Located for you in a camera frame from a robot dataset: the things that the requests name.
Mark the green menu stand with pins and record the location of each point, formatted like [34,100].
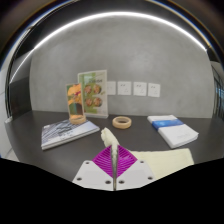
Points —
[96,93]

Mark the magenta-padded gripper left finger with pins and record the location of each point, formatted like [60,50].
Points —
[100,170]

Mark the glass partition with dark frame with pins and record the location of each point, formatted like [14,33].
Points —
[218,93]

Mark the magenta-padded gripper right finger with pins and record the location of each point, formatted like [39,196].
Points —
[128,170]

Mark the curved white light strip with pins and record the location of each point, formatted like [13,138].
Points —
[116,13]

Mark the white book with blue band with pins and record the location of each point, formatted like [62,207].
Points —
[176,133]

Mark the orange sign with wooden base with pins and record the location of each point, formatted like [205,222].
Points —
[75,100]

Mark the cream towel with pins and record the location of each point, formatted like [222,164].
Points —
[166,160]

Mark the grey magazine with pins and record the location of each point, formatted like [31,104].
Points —
[66,133]

